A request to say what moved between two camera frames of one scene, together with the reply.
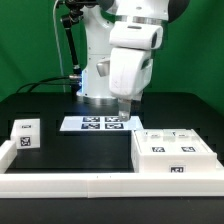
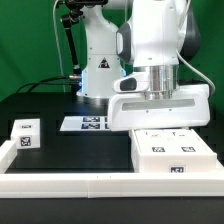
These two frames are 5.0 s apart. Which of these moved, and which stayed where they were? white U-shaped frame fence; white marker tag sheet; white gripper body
Moved: white gripper body
Stayed: white marker tag sheet; white U-shaped frame fence
